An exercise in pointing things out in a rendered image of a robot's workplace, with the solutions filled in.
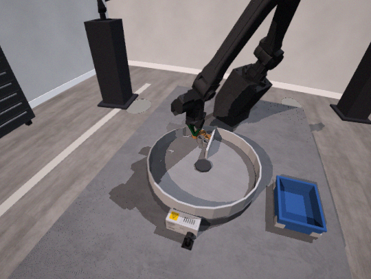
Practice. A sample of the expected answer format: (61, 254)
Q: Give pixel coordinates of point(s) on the blue open crate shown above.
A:
(300, 202)

